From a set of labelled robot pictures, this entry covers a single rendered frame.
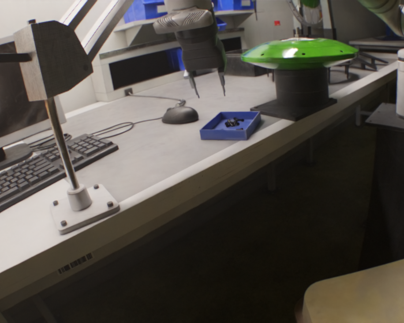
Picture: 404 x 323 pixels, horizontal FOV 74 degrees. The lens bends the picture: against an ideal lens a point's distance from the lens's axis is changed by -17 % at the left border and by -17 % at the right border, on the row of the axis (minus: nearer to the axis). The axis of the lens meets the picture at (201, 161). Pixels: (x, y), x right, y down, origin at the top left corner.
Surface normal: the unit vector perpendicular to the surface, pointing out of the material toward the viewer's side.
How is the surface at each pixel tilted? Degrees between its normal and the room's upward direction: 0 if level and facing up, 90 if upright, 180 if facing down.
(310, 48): 23
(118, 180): 0
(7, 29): 90
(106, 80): 90
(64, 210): 0
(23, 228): 0
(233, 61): 93
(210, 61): 117
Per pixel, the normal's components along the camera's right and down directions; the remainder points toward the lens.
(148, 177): -0.14, -0.90
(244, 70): -0.74, 0.42
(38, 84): -0.50, 0.42
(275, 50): -0.40, -0.68
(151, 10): 0.66, 0.37
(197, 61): -0.13, 0.80
